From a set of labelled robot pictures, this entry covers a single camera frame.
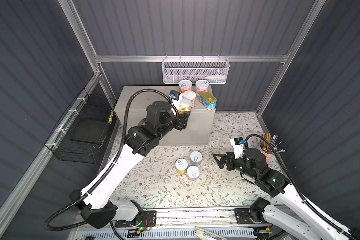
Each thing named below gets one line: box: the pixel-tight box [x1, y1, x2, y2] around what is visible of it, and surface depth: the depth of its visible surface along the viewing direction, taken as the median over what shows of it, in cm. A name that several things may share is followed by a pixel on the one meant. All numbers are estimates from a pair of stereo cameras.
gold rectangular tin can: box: [199, 90, 218, 111], surface depth 75 cm
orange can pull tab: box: [178, 79, 193, 93], surface depth 80 cm
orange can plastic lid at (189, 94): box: [182, 90, 196, 100], surface depth 72 cm
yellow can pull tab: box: [175, 158, 188, 175], surface depth 88 cm
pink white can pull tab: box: [195, 79, 210, 94], surface depth 80 cm
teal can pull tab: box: [190, 151, 203, 166], surface depth 91 cm
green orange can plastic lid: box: [179, 96, 192, 106], surface depth 60 cm
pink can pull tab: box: [186, 165, 200, 182], surface depth 85 cm
